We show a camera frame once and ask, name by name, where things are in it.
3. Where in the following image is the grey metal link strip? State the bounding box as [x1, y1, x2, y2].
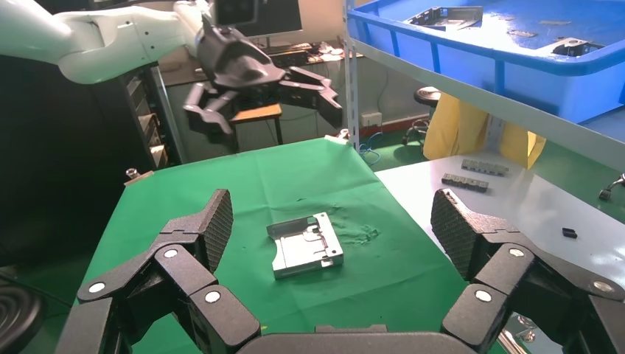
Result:
[441, 173, 490, 193]
[461, 159, 510, 177]

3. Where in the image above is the blue plastic bin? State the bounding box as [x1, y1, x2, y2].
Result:
[347, 0, 625, 124]

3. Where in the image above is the cluttered brown desk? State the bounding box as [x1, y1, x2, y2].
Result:
[263, 41, 365, 68]

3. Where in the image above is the black swivel stool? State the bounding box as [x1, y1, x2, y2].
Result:
[402, 86, 443, 146]

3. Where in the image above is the small wooden table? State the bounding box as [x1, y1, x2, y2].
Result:
[229, 103, 284, 153]

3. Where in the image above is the white perforated shelf post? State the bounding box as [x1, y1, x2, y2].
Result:
[343, 0, 361, 150]

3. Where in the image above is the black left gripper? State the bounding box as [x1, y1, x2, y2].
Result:
[183, 21, 343, 145]

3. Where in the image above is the silver sheet metal bracket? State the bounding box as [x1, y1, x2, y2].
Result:
[404, 5, 484, 28]
[266, 211, 345, 280]
[551, 38, 593, 58]

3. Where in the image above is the black computer monitor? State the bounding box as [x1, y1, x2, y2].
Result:
[242, 0, 304, 38]

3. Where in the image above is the blue cable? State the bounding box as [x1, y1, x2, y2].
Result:
[358, 131, 388, 167]

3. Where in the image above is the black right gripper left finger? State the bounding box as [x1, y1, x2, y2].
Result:
[55, 189, 262, 354]

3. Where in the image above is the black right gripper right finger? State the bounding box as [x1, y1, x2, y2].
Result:
[430, 188, 625, 354]

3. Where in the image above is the green table cloth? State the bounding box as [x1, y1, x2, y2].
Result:
[73, 137, 509, 354]

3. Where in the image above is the black equipment cabinet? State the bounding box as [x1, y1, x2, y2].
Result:
[0, 55, 186, 267]

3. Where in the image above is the black ribbed disc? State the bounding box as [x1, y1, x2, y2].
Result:
[0, 285, 49, 354]

